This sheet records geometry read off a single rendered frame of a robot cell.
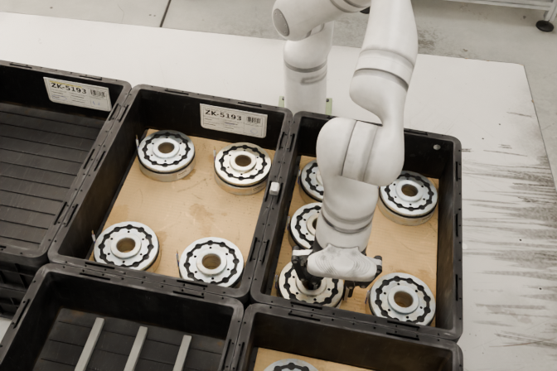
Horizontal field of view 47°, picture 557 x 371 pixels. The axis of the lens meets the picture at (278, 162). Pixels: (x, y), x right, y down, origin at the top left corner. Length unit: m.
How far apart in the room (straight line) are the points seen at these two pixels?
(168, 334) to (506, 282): 0.64
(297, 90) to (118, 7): 1.83
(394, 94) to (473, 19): 2.44
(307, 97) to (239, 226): 0.37
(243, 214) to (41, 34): 0.85
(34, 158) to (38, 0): 1.97
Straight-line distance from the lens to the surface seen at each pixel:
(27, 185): 1.23
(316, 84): 1.35
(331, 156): 0.76
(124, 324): 1.03
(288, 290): 1.02
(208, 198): 1.16
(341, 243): 0.87
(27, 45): 1.75
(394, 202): 1.15
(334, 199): 0.81
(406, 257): 1.12
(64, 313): 1.06
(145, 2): 3.09
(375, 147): 0.75
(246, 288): 0.93
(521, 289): 1.31
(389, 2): 0.83
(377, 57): 0.79
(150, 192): 1.17
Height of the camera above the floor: 1.73
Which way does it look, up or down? 48 degrees down
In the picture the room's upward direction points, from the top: 5 degrees clockwise
